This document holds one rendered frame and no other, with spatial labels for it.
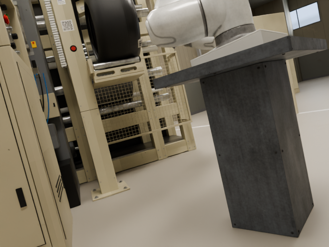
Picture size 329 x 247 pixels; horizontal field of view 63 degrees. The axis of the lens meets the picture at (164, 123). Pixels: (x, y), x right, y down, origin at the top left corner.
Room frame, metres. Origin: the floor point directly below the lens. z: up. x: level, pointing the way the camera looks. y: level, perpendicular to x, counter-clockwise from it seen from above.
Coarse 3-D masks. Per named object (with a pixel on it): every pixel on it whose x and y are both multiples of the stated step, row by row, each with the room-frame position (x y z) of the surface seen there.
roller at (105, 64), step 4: (136, 56) 1.96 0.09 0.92; (112, 60) 1.92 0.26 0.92; (116, 60) 1.91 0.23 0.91; (120, 60) 1.92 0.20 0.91; (124, 60) 1.92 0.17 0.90; (128, 60) 1.93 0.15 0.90; (132, 60) 1.94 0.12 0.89; (136, 60) 1.95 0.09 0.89; (140, 60) 1.96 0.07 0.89; (96, 64) 1.87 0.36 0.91; (100, 64) 1.87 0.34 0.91; (104, 64) 1.88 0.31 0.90; (108, 64) 1.89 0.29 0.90; (112, 64) 1.90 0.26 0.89; (116, 64) 1.91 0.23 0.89; (120, 64) 1.92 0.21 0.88; (124, 64) 1.94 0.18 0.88; (96, 68) 1.87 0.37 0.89; (100, 68) 1.88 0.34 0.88; (104, 68) 1.89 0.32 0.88
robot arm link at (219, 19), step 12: (204, 0) 0.99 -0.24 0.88; (216, 0) 0.98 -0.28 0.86; (228, 0) 0.98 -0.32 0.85; (240, 0) 0.98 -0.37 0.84; (204, 12) 0.99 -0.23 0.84; (216, 12) 0.98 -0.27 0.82; (228, 12) 0.98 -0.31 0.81; (240, 12) 0.97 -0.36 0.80; (216, 24) 0.99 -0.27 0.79; (228, 24) 0.98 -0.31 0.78; (240, 24) 0.97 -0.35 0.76; (252, 24) 1.00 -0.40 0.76; (216, 36) 1.03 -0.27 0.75
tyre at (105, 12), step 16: (96, 0) 1.80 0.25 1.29; (112, 0) 1.82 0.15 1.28; (128, 0) 1.85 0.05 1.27; (96, 16) 1.79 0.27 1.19; (112, 16) 1.79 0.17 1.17; (128, 16) 1.82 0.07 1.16; (96, 32) 1.82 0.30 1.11; (112, 32) 1.80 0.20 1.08; (128, 32) 1.84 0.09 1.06; (96, 48) 2.27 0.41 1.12; (112, 48) 1.85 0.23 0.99; (128, 48) 1.90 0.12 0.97; (128, 64) 2.05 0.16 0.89
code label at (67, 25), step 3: (63, 21) 1.89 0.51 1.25; (66, 21) 1.90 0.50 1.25; (69, 21) 1.91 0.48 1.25; (63, 24) 1.89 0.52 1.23; (66, 24) 1.90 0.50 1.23; (69, 24) 1.90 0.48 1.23; (72, 24) 1.91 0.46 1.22; (63, 27) 1.89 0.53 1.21; (66, 27) 1.90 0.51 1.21; (69, 27) 1.90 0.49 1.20; (72, 27) 1.91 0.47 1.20; (63, 30) 1.89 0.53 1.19; (66, 30) 1.90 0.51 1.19; (69, 30) 1.90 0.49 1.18
